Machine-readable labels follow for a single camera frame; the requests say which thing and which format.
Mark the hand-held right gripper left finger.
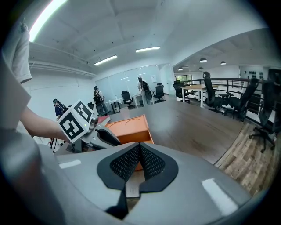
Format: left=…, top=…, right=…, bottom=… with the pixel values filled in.
left=54, top=142, right=141, bottom=220

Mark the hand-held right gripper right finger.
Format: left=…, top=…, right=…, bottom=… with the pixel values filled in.
left=126, top=142, right=251, bottom=217

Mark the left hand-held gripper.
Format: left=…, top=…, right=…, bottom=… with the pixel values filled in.
left=58, top=99, right=122, bottom=153

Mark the orange box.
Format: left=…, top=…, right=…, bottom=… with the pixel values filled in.
left=104, top=114, right=155, bottom=171

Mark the person's left forearm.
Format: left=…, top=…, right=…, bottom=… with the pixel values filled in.
left=21, top=107, right=71, bottom=143

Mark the black office chair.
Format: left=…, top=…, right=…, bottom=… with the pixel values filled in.
left=202, top=71, right=234, bottom=113
left=249, top=69, right=281, bottom=153
left=173, top=80, right=196, bottom=104
left=121, top=90, right=136, bottom=109
left=223, top=78, right=259, bottom=121
left=152, top=83, right=166, bottom=104

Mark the white desk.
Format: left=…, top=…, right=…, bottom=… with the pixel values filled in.
left=132, top=93, right=147, bottom=109

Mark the long ceiling light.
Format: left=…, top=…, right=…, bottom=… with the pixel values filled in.
left=135, top=46, right=161, bottom=53
left=94, top=54, right=118, bottom=66
left=28, top=0, right=66, bottom=42

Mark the wooden table with white legs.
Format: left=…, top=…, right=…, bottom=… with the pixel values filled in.
left=181, top=84, right=219, bottom=108

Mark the black metal railing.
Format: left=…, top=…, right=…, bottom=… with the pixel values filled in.
left=183, top=77, right=281, bottom=120

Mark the person's grey t-shirt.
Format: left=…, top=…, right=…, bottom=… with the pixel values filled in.
left=0, top=22, right=32, bottom=130

